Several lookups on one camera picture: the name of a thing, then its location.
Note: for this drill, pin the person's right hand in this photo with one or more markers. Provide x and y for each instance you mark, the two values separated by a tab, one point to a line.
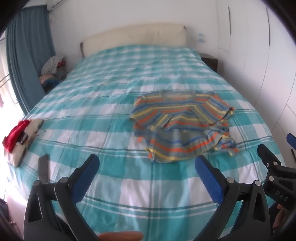
280	216

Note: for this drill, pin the striped knit sweater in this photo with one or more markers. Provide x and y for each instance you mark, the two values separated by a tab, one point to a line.
185	125

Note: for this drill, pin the white wardrobe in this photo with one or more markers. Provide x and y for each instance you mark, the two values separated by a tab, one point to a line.
261	51

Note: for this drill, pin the pile of clothes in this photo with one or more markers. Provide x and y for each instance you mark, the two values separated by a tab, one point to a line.
53	69

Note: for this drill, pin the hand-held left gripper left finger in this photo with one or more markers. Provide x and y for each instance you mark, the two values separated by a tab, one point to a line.
89	170

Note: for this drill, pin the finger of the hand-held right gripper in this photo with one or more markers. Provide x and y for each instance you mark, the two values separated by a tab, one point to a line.
268	155
291	142

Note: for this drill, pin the wall outlet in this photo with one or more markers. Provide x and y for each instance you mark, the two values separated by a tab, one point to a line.
200	37

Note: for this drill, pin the dark flat remote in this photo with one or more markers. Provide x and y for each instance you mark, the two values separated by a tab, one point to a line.
43	168

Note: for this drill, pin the dark wooden nightstand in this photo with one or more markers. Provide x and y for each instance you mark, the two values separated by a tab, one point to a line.
211	61

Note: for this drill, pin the person's left hand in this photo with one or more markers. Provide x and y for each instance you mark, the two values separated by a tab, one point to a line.
120	236

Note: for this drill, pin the red and cream cloth bundle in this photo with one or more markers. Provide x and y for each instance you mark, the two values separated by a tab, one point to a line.
27	141

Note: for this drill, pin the blue curtain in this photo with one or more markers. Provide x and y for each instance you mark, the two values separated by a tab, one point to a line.
27	53

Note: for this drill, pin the cream padded headboard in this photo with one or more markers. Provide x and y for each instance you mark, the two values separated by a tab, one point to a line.
138	38

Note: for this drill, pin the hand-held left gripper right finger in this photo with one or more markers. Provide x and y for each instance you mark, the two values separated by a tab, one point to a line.
205	172

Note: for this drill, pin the bed with teal plaid sheet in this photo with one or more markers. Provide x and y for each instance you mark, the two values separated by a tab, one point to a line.
104	111

